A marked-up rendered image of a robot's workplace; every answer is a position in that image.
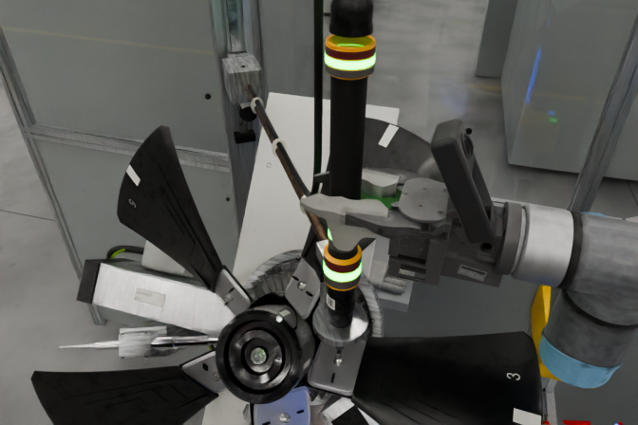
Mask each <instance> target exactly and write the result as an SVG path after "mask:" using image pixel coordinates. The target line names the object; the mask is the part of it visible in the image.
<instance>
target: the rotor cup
mask: <svg viewBox="0 0 638 425"><path fill-rule="evenodd" d="M285 291H286V290H279V291H275V292H272V293H268V294H266V295H264V296H262V297H260V298H258V299H257V300H256V301H254V302H253V303H252V305H251V306H250V308H249V309H248V310H245V311H242V312H240V313H238V314H237V315H235V316H234V317H233V318H231V319H230V320H229V321H228V322H227V324H226V325H225V326H224V328H223V329H222V331H221V333H220V335H219V337H218V340H217V343H216V369H217V372H218V374H219V376H220V378H221V380H222V382H223V384H224V385H225V386H226V388H227V389H228V390H229V391H230V392H231V393H232V394H233V395H234V396H236V397H238V398H239V399H241V400H243V401H246V402H249V403H252V404H268V403H272V402H276V401H277V400H279V399H281V398H283V397H285V396H286V395H287V394H288V393H289V392H290V391H291V390H292V389H293V388H294V387H295V386H296V385H299V384H302V383H304V384H305V386H306V383H307V380H308V376H309V373H310V368H311V367H312V364H313V361H314V358H315V356H316V353H317V350H318V347H319V345H320V342H321V340H320V339H319V338H316V334H315V332H314V330H313V325H312V323H311V322H310V320H309V322H308V323H306V321H305V320H304V319H302V318H301V317H300V316H299V314H298V313H297V312H296V310H295V309H294V308H293V306H292V305H291V303H290V302H289V301H288V299H287V298H286V297H285ZM284 310H288V311H289V312H290V314H288V315H286V316H283V315H281V314H279V313H280V312H282V311H284ZM312 317H313V314H312V316H311V317H310V319H312ZM255 348H262V349H263V350H264V351H265V353H266V359H265V361H264V362H263V363H262V364H254V363H253V362H252V360H251V352H252V351H253V350H254V349H255ZM309 359H310V364H309V365H308V366H307V367H306V368H305V369H304V370H303V367H304V363H306V362H307V361H308V360H309Z"/></svg>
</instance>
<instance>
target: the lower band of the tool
mask: <svg viewBox="0 0 638 425"><path fill-rule="evenodd" d="M324 254H325V257H326V258H327V259H328V260H329V261H330V262H331V263H333V264H336V265H340V266H347V265H351V264H354V263H356V262H357V261H358V260H359V259H360V258H361V256H362V250H361V248H360V246H359V245H358V253H357V254H356V256H354V257H353V258H351V259H348V260H339V259H336V258H333V257H332V256H330V255H329V253H328V244H327V245H326V246H325V248H324ZM325 283H326V282H325ZM326 284H327V283H326ZM358 284H359V283H358ZM358 284H357V285H358ZM327 285H328V284H327ZM357 285H356V286H357ZM329 287H331V286H329ZM331 288H333V287H331ZM353 288H355V286H354V287H352V288H349V289H337V288H333V289H335V290H341V291H345V290H350V289H353Z"/></svg>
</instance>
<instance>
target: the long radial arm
mask: <svg viewBox="0 0 638 425"><path fill-rule="evenodd" d="M92 304H94V305H100V306H103V307H107V308H111V309H115V310H119V311H121V312H125V313H129V314H133V315H136V316H140V317H143V318H147V319H151V320H154V321H158V322H162V323H168V324H172V325H175V326H179V327H183V328H186V329H190V330H194V331H197V332H200V333H204V334H208V335H212V336H215V337H219V335H220V333H221V331H222V329H223V328H224V326H225V325H226V324H227V322H228V321H229V320H230V319H231V318H232V317H233V315H232V313H231V312H230V311H229V310H228V308H227V307H226V306H225V307H224V304H223V303H222V302H221V301H220V299H219V298H218V297H217V296H216V293H212V292H211V291H210V290H208V289H207V288H206V286H205V285H203V284H202V283H201V282H200V281H199V280H198V279H196V278H183V276H182V277H180V276H177V275H173V274H169V273H164V272H160V271H156V270H152V269H149V268H144V267H143V266H142V265H141V262H138V261H130V262H113V263H101V266H100V270H99V275H98V279H97V284H96V287H95V292H94V296H93V301H92Z"/></svg>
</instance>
